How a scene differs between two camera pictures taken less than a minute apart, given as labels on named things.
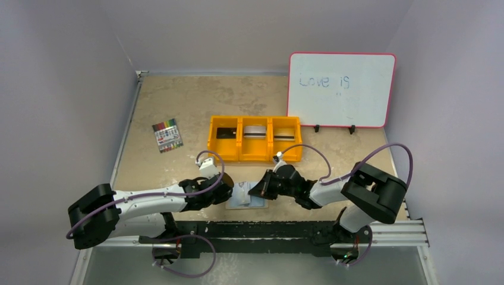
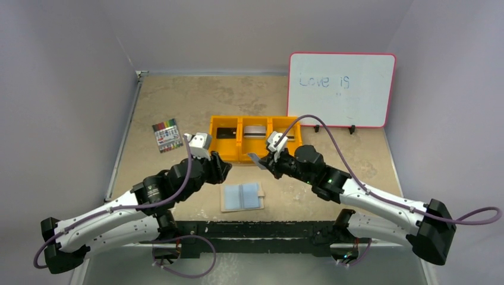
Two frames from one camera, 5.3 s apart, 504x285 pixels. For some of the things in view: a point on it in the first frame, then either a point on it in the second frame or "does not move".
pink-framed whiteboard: (349, 89) does not move
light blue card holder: (241, 200) does not move
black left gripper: (224, 197) → (218, 169)
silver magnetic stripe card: (255, 132) does not move
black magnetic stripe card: (226, 132) does not move
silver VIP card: (241, 191) → (255, 157)
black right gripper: (268, 183) → (271, 162)
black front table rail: (301, 238) does not move
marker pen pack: (167, 135) does not move
